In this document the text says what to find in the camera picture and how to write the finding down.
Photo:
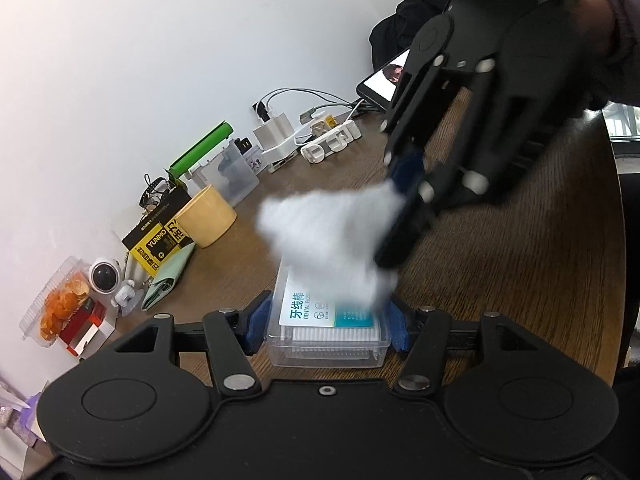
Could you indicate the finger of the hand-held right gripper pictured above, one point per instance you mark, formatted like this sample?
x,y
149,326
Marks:
x,y
407,170
400,235

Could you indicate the black bag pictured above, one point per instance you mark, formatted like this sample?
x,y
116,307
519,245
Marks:
x,y
400,25

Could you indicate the mint green wallet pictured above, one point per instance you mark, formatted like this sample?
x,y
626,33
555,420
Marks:
x,y
167,275

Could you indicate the small white printed card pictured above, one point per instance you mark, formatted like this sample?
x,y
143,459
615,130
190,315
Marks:
x,y
254,160

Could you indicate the black wall socket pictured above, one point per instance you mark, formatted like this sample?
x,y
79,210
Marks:
x,y
259,111

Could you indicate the white power strip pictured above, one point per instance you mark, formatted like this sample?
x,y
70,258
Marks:
x,y
282,152

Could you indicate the small black plug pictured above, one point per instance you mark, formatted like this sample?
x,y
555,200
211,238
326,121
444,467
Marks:
x,y
244,145

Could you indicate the clear plastic storage box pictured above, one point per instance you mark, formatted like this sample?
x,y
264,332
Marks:
x,y
235,172

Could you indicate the red and white box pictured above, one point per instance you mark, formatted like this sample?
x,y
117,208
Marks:
x,y
82,326

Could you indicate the small white astronaut figurine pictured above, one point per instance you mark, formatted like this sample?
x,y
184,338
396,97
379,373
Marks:
x,y
125,296

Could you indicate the green oblong case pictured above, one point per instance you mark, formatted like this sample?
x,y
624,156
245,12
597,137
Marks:
x,y
200,147

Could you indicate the black and yellow box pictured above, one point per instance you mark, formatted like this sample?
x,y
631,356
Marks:
x,y
155,246

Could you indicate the black smartphone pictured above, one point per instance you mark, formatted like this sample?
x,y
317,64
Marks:
x,y
380,82

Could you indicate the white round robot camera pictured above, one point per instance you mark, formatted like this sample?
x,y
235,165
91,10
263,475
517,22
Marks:
x,y
104,276

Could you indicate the person's right forearm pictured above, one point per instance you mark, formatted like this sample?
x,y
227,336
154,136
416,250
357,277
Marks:
x,y
622,35

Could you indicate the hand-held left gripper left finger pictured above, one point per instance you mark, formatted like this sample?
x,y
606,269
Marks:
x,y
257,325

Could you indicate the clear plastic floss pick container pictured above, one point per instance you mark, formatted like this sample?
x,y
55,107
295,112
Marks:
x,y
325,347

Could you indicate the purple packet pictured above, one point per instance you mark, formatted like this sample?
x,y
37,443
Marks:
x,y
27,412

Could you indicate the small yellow plug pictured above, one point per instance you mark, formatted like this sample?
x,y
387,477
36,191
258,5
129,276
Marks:
x,y
327,121

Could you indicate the white cotton wad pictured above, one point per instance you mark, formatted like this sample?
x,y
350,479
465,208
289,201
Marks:
x,y
320,225

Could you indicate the yellow cup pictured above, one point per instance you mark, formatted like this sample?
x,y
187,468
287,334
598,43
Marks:
x,y
210,215

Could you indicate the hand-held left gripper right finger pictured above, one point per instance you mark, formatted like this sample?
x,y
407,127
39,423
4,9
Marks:
x,y
398,327

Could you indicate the white charger block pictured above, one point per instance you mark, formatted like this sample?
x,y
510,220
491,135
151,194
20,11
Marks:
x,y
272,131

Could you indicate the clear clamshell of orange slices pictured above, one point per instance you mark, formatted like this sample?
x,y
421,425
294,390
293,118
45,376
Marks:
x,y
60,305

